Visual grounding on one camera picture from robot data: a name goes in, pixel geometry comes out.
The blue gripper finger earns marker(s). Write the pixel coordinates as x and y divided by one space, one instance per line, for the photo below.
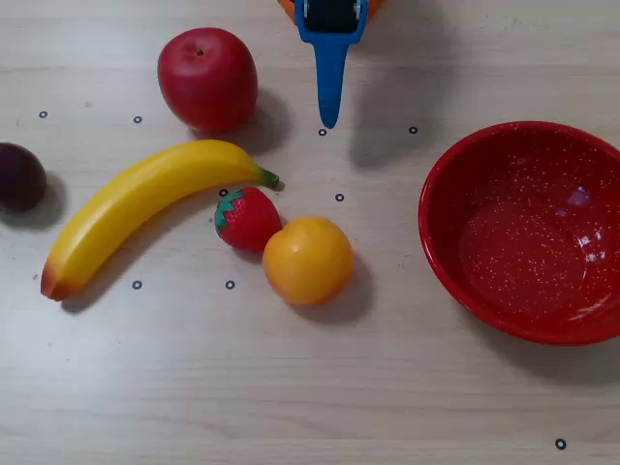
331 82

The blue gripper body with motor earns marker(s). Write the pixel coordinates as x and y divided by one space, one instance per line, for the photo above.
332 39

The dark purple plum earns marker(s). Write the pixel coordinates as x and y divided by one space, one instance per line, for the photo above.
19 179

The orange robot base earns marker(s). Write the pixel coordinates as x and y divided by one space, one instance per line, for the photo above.
288 9

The red speckled bowl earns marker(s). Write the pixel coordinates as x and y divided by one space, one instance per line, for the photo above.
518 252

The red apple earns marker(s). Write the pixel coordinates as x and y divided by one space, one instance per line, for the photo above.
207 80

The red strawberry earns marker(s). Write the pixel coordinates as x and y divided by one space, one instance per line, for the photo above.
249 220

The orange yellow peach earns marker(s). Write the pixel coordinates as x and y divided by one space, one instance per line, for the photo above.
307 261

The yellow banana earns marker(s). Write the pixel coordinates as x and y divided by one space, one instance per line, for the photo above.
145 194

